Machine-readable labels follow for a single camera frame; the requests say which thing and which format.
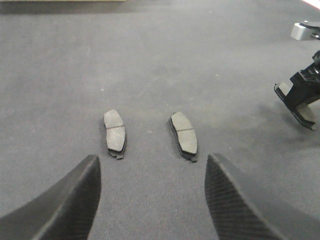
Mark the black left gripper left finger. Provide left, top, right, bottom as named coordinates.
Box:
left=0, top=154, right=102, bottom=240

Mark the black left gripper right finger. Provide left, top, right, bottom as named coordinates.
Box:
left=204, top=152, right=320, bottom=240

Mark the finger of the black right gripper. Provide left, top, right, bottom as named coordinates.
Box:
left=284, top=68, right=320, bottom=107

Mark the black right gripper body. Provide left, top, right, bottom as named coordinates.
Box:
left=306, top=19, right=320, bottom=83

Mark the dark brake pad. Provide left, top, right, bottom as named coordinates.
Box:
left=169, top=111, right=198, bottom=163
left=103, top=109, right=127, bottom=160
left=274, top=83, right=316, bottom=131

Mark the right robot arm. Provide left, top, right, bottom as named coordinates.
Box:
left=284, top=21, right=320, bottom=109

